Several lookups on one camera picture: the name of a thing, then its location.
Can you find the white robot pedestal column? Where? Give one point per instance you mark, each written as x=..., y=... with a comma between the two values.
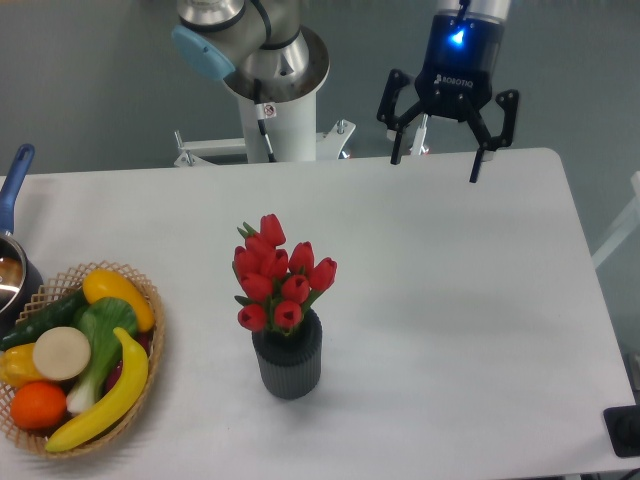
x=290, y=127

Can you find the woven wicker basket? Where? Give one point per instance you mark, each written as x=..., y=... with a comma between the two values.
x=54, y=289

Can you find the green white bok choy toy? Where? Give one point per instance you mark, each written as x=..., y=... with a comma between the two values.
x=97, y=322

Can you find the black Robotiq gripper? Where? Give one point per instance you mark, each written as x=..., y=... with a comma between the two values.
x=459, y=64

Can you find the orange plastic fruit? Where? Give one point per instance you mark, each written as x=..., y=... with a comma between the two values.
x=38, y=405

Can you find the silver table clamp screw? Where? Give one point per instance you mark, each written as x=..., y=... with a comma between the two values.
x=419, y=146

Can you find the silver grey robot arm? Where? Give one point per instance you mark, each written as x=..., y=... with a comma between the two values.
x=275, y=66

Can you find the dark grey ribbed vase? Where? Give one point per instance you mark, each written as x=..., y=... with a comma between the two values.
x=290, y=366

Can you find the yellow plastic banana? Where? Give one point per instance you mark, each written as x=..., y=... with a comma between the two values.
x=113, y=406

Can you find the dark red fruit toy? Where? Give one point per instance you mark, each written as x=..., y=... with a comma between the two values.
x=144, y=339

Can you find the yellow bell pepper toy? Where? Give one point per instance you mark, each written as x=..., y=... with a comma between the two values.
x=18, y=368

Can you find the white metal mounting bracket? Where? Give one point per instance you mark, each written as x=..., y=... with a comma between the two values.
x=329, y=145

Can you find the blue handled steel saucepan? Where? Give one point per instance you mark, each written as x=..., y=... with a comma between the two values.
x=20, y=279

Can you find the black device at table edge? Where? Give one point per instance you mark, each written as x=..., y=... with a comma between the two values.
x=622, y=424

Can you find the yellow squash toy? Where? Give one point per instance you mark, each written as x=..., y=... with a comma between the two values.
x=102, y=283

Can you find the beige round disc toy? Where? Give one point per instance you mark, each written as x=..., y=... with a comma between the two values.
x=61, y=353

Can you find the green cucumber toy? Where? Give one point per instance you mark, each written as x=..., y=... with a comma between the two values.
x=59, y=313

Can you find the white frame at right edge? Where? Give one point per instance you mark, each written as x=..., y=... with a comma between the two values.
x=625, y=223

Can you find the red tulip bouquet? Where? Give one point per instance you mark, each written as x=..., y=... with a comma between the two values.
x=278, y=286

